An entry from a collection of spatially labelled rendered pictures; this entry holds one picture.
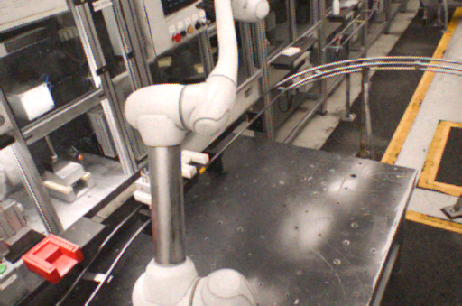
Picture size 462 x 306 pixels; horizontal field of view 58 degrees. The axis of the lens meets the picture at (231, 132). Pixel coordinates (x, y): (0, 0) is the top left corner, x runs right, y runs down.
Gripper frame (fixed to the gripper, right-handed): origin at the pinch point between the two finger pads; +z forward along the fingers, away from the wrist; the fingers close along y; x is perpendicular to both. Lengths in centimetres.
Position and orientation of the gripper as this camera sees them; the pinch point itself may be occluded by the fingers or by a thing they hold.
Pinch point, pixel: (202, 5)
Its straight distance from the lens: 191.6
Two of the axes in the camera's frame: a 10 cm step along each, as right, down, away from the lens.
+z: -5.9, -2.6, 7.6
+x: 7.1, -6.2, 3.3
